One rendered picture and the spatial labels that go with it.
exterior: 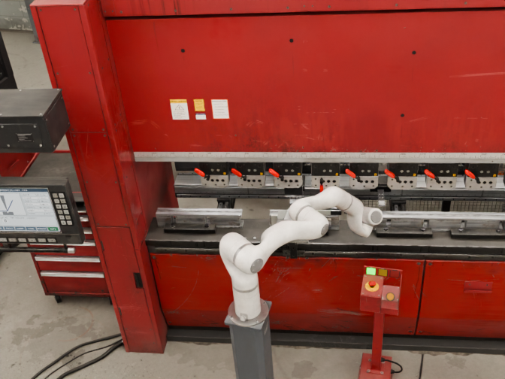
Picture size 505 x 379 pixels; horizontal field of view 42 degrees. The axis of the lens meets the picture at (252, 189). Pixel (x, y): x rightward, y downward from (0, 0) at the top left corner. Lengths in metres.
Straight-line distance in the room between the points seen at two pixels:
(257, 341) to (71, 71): 1.52
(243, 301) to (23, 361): 2.00
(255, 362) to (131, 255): 0.99
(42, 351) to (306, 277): 1.83
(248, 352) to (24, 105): 1.52
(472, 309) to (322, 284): 0.87
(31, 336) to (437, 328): 2.64
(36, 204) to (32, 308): 1.80
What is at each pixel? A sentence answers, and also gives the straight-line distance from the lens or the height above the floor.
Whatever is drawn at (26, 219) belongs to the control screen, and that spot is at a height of 1.39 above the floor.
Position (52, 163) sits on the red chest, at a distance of 4.43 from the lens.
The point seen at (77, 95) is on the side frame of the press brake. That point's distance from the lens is 3.22.
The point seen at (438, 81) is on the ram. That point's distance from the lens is 3.22.
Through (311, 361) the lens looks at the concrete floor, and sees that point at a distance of 4.18.
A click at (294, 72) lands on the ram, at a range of 3.16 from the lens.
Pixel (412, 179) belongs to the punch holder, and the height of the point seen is 1.24.
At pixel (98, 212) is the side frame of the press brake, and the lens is 3.60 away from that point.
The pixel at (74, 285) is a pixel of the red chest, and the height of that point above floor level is 0.22.
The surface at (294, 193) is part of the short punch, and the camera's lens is 3.58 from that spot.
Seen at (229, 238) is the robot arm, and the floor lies 1.42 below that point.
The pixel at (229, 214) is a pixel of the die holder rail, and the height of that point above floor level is 0.97.
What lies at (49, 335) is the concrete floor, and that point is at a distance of 4.66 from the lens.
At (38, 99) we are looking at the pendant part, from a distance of 3.05.
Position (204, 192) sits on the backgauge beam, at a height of 0.93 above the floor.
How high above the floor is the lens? 3.26
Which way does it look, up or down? 36 degrees down
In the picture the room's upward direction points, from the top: 5 degrees counter-clockwise
